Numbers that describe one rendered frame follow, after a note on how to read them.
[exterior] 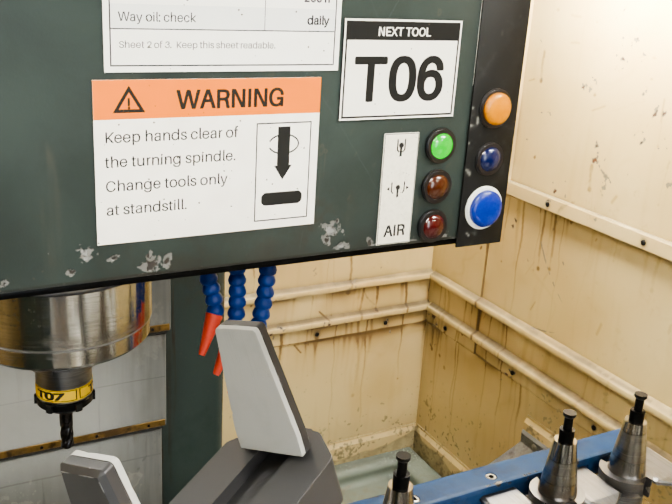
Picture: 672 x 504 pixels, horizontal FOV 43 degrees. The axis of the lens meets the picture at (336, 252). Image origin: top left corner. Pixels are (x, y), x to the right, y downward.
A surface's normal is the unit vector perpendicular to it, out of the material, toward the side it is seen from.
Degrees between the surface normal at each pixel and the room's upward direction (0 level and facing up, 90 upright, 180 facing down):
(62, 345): 90
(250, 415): 100
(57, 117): 90
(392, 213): 90
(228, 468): 16
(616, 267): 90
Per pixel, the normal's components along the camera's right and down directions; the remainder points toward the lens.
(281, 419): -0.47, 0.43
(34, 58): 0.48, 0.32
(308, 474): -0.22, -0.90
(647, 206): -0.88, 0.11
